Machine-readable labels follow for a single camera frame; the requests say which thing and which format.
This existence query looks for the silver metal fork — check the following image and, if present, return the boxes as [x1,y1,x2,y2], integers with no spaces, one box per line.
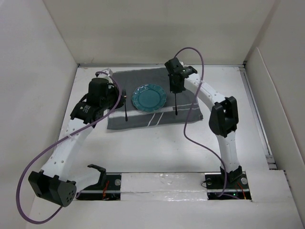
[122,89,128,122]

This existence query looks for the grey striped cloth placemat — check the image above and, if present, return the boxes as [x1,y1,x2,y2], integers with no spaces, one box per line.
[107,68,203,130]

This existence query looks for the dark metal spoon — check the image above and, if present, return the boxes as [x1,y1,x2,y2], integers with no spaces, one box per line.
[174,93,178,116]

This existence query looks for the teal ceramic plate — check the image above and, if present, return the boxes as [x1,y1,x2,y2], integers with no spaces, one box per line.
[131,83,167,113]

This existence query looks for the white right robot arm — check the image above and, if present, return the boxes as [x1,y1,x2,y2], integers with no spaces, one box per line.
[166,66,242,188]

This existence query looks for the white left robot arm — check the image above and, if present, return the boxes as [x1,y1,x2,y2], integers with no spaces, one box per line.
[28,79,124,207]

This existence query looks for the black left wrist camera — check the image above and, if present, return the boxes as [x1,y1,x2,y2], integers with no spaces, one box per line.
[87,78,114,103]

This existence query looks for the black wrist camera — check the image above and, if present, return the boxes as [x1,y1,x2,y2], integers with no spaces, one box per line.
[87,78,114,103]
[164,57,184,75]

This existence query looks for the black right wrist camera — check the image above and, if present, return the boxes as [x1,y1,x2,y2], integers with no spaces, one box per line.
[164,57,184,75]

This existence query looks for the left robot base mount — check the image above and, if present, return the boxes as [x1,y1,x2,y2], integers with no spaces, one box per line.
[76,173,122,201]

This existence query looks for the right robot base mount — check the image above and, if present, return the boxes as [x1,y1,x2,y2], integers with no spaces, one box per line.
[201,172,252,200]

